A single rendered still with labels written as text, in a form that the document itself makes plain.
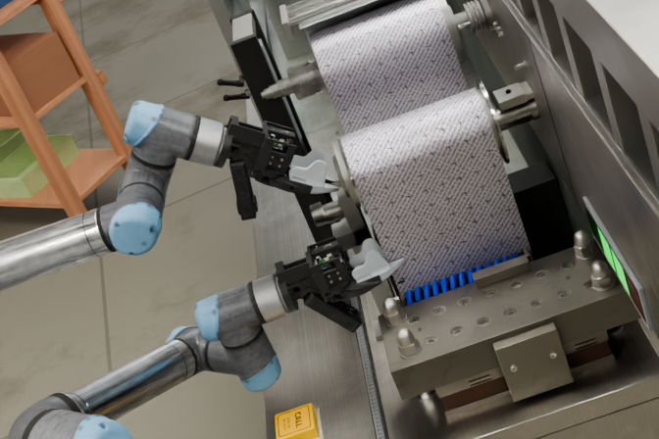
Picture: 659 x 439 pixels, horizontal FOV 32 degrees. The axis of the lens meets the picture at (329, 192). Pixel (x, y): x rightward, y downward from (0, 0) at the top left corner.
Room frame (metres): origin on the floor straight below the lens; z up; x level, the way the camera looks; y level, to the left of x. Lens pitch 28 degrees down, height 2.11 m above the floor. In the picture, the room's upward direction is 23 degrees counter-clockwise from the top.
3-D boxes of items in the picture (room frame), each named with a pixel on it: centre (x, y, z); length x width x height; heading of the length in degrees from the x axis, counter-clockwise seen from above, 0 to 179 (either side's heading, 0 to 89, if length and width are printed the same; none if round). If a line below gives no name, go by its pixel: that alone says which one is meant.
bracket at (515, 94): (1.66, -0.34, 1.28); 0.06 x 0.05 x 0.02; 85
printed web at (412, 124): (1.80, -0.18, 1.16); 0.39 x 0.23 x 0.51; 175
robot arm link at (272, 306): (1.65, 0.16, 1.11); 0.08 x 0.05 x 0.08; 175
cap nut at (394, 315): (1.56, -0.02, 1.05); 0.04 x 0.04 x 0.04
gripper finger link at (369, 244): (1.64, -0.03, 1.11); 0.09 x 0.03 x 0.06; 86
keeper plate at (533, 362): (1.40, -0.19, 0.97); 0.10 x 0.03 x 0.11; 85
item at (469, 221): (1.61, -0.16, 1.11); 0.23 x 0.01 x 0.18; 85
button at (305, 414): (1.55, 0.21, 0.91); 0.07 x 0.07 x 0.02; 85
